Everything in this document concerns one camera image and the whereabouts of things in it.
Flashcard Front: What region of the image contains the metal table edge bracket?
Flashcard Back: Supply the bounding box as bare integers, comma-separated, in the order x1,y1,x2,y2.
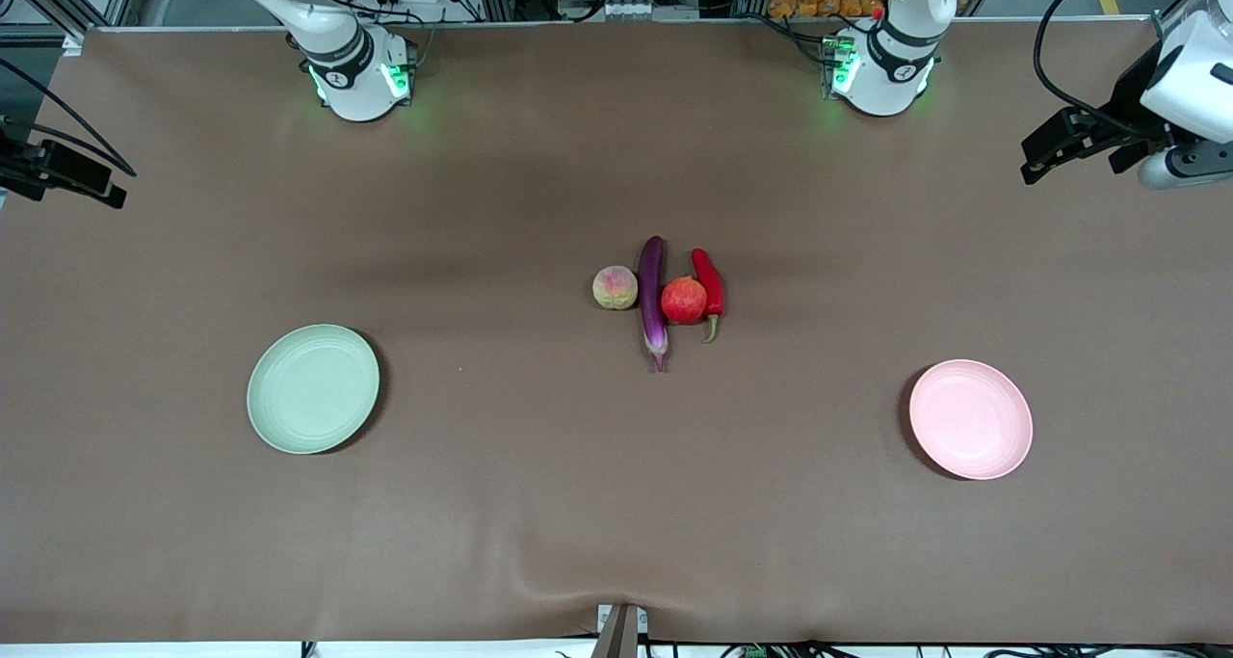
595,603,649,658

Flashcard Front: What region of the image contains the long purple eggplant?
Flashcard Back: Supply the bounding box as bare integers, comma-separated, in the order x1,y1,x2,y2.
638,235,670,374

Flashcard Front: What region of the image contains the brown table cover mat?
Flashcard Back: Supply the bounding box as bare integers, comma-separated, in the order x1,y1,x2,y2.
0,17,1233,645

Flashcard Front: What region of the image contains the fuzzy yellow-pink peach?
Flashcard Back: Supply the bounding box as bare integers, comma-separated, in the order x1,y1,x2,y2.
592,265,640,311

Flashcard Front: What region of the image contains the pale green round plate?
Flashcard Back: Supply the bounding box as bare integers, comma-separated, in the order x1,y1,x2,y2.
247,324,381,455

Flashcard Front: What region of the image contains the pale pink round plate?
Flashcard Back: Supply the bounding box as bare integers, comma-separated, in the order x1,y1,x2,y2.
908,359,1034,481

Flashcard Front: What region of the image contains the red pomegranate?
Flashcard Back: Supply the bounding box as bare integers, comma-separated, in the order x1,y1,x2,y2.
661,276,709,327

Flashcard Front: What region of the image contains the red chili pepper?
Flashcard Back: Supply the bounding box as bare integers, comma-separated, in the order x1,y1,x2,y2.
691,248,725,344

